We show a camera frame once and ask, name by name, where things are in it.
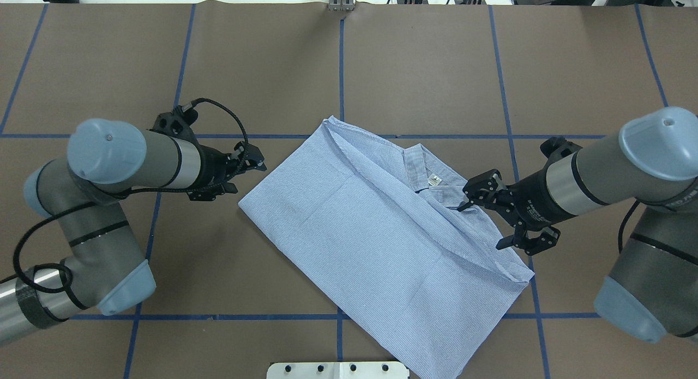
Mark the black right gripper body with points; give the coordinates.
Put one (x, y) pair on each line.
(531, 200)

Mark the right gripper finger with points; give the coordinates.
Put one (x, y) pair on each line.
(466, 204)
(506, 242)

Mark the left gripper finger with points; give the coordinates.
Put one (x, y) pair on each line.
(256, 164)
(222, 189)

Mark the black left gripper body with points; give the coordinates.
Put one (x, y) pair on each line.
(212, 169)

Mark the light blue striped shirt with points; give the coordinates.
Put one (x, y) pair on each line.
(376, 227)

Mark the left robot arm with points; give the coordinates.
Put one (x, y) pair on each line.
(106, 162)

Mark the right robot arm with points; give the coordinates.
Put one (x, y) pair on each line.
(651, 290)

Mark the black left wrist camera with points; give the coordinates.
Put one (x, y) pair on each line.
(177, 123)

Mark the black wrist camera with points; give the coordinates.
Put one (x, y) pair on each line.
(557, 148)
(177, 123)

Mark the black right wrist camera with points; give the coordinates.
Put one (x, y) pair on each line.
(557, 148)

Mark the white camera pillar with base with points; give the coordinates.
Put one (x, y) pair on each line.
(377, 369)

